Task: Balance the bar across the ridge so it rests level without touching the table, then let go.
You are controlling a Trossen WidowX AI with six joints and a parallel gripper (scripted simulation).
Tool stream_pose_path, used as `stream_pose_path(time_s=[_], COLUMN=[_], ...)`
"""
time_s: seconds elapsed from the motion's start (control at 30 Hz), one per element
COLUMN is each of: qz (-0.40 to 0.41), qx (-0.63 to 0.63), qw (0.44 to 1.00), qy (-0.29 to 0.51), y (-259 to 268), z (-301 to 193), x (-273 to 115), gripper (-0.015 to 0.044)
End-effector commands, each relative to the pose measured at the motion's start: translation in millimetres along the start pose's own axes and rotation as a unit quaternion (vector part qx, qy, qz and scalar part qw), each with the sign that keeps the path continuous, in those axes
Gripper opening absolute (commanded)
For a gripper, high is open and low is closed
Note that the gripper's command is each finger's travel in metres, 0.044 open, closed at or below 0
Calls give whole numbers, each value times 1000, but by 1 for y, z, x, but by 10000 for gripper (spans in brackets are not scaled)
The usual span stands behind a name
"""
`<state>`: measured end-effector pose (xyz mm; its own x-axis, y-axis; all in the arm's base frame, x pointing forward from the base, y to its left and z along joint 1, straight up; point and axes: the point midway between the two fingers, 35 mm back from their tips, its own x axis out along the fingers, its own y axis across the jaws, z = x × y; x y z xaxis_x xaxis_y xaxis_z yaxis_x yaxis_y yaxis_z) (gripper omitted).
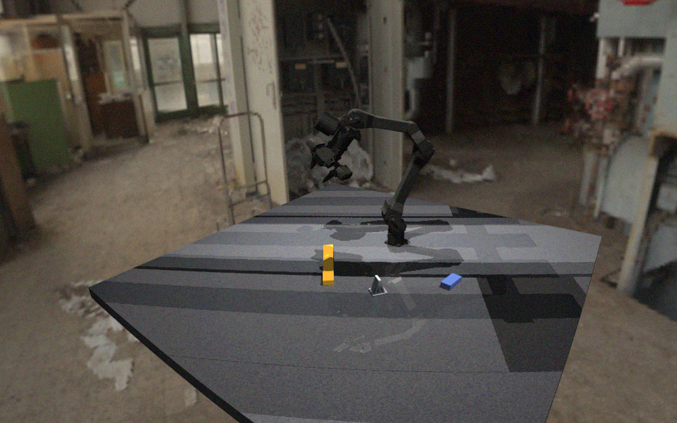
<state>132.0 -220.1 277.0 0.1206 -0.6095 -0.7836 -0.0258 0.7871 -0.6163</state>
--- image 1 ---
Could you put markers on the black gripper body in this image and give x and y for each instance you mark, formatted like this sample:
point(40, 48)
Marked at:
point(343, 172)

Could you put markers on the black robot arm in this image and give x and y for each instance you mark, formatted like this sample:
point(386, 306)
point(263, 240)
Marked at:
point(422, 152)

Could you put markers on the blue rectangular block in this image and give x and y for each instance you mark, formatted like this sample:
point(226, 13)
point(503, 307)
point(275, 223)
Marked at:
point(451, 281)

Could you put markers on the yellow bar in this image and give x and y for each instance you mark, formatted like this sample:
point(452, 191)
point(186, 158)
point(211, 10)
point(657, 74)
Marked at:
point(328, 266)

